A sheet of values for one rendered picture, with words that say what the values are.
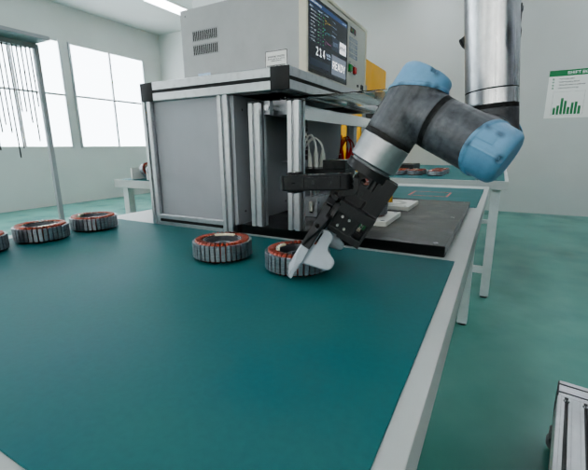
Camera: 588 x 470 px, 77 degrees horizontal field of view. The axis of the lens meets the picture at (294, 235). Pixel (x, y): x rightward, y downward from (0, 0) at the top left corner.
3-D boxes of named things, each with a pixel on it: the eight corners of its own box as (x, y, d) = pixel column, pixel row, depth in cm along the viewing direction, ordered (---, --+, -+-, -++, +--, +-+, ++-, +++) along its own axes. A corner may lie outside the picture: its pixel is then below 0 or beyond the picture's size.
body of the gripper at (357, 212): (354, 253, 57) (399, 186, 53) (307, 223, 58) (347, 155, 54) (359, 241, 64) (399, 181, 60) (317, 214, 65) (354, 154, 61)
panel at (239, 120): (340, 194, 147) (342, 115, 140) (239, 225, 90) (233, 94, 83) (337, 194, 147) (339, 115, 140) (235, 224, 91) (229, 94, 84)
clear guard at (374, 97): (441, 124, 92) (443, 99, 91) (424, 118, 72) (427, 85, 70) (321, 128, 107) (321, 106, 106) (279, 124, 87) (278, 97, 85)
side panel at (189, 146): (240, 231, 93) (234, 95, 86) (232, 233, 91) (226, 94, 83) (161, 221, 106) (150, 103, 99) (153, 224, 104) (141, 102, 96)
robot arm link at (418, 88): (454, 73, 47) (399, 48, 50) (403, 151, 50) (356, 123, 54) (464, 92, 53) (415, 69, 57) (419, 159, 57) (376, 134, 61)
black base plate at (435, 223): (469, 208, 124) (469, 201, 124) (444, 257, 70) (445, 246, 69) (338, 200, 146) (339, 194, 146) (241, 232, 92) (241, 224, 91)
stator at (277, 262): (334, 260, 68) (335, 241, 67) (323, 281, 57) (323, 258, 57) (276, 255, 71) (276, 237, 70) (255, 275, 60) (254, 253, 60)
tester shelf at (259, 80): (381, 113, 134) (382, 100, 132) (288, 89, 76) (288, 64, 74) (276, 118, 154) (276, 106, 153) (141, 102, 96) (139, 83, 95)
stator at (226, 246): (249, 264, 66) (248, 243, 65) (186, 265, 66) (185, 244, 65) (254, 247, 77) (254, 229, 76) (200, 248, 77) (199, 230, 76)
